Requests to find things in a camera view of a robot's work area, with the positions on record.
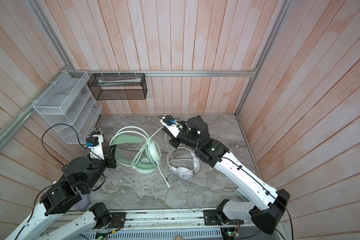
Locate mint green headphones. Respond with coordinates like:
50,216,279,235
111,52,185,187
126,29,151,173
109,126,162,174

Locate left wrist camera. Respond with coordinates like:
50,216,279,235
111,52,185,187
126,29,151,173
85,135,105,160

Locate white wire mesh shelf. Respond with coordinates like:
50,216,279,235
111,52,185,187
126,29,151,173
34,71,103,144

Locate white headphones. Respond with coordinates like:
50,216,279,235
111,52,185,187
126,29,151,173
167,147,201,180

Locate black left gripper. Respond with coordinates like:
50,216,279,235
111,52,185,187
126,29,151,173
82,142,119,192

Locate clear cup of pencils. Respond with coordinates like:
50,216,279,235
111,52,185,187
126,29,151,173
88,128,104,142

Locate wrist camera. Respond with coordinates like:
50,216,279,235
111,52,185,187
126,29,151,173
159,115,184,138
85,135,105,160

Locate aluminium left wall rail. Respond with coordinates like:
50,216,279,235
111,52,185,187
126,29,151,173
0,66,72,152

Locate lavender glasses case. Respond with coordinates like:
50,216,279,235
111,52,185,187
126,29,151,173
73,193,90,211

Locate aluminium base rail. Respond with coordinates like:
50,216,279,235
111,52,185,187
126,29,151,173
35,206,292,240

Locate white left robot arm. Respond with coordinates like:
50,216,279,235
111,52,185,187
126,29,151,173
7,146,117,240

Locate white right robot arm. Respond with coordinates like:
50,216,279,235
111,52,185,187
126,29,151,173
161,115,290,235

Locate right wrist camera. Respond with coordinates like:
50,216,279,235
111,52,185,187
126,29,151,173
159,115,184,138

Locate aluminium wall rail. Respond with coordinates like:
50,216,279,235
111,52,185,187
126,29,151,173
68,70,257,77
0,66,72,152

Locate black wire mesh basket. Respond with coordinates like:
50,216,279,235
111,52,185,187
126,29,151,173
87,73,148,101

